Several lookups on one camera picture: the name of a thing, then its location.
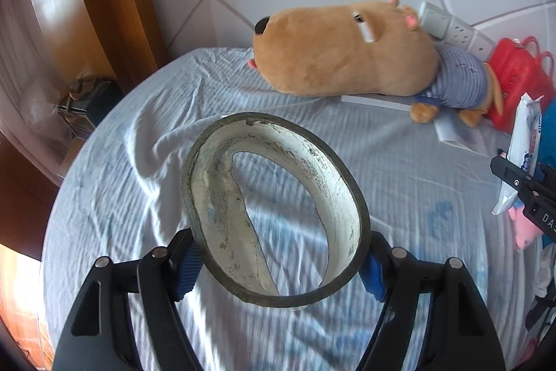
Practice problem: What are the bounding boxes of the red plastic toy case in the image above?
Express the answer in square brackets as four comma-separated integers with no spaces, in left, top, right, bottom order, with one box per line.
[484,35,556,132]

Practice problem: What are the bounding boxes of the white wet wipes packet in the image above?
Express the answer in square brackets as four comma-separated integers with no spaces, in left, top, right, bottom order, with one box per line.
[492,93,545,216]

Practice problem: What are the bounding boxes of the grey tape roll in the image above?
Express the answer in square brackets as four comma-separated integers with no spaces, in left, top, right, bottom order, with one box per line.
[180,112,372,308]

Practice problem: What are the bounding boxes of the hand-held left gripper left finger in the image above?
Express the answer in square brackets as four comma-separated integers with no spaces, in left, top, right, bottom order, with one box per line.
[51,227,205,371]

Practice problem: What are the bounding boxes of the pink pig plush toy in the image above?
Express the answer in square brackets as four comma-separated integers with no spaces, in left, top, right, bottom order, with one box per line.
[508,197,546,252]

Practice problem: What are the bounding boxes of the dark gift box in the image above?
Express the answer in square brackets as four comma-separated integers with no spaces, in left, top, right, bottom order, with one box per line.
[54,78,125,137]

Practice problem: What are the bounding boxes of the white paper sheet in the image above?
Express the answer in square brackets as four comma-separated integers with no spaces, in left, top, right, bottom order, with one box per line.
[341,93,505,157]

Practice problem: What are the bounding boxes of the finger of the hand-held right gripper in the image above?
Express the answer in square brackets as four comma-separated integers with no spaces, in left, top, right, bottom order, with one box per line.
[490,156,556,198]

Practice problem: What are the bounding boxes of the white curtain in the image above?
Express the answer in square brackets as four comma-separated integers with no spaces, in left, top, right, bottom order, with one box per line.
[0,0,66,146]

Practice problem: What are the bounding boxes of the brown capybara plush toy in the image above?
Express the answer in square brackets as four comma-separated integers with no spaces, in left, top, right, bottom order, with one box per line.
[247,0,505,126]

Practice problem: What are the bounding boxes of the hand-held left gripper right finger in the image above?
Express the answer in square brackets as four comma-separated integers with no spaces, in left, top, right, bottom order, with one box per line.
[356,231,507,371]

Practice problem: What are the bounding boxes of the pale blue bed sheet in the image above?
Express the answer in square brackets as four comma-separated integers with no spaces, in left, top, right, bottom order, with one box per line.
[39,47,556,371]

